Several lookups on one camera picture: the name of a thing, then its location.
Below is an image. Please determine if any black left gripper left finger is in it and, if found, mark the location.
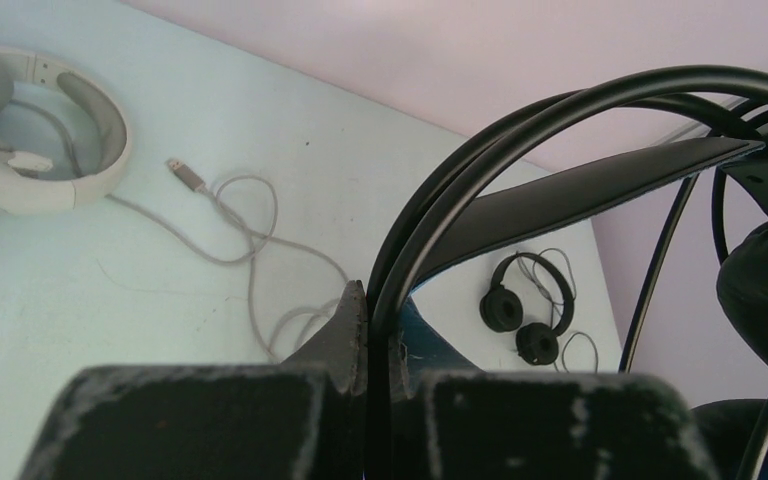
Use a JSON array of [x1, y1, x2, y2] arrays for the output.
[[20, 281, 366, 479]]

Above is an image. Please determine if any black headset with blue band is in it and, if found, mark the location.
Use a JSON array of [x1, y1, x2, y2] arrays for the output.
[[363, 65, 768, 479]]

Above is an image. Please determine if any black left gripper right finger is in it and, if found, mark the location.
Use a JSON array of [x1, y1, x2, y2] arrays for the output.
[[393, 303, 716, 479]]

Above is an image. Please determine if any small black on-ear headphones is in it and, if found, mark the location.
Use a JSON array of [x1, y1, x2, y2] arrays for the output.
[[479, 247, 601, 373]]

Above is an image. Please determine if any white gaming headset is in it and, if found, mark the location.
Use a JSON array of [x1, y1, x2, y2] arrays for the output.
[[0, 43, 350, 364]]

